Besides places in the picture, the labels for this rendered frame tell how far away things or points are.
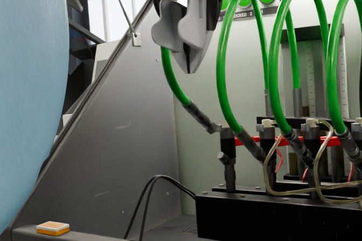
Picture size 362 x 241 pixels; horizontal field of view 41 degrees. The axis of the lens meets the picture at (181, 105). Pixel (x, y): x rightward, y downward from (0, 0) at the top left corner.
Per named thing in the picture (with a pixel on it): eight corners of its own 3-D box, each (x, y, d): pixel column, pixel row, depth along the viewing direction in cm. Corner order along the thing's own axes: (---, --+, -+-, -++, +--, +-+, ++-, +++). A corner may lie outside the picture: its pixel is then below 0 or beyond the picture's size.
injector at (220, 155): (218, 242, 88) (210, 129, 87) (231, 234, 93) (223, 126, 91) (231, 244, 87) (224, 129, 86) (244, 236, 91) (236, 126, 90)
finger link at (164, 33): (145, 76, 56) (139, -4, 55) (174, 75, 61) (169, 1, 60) (167, 75, 54) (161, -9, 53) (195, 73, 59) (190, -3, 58)
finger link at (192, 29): (167, 75, 54) (161, -9, 53) (195, 73, 59) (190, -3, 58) (191, 72, 52) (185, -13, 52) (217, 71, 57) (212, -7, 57)
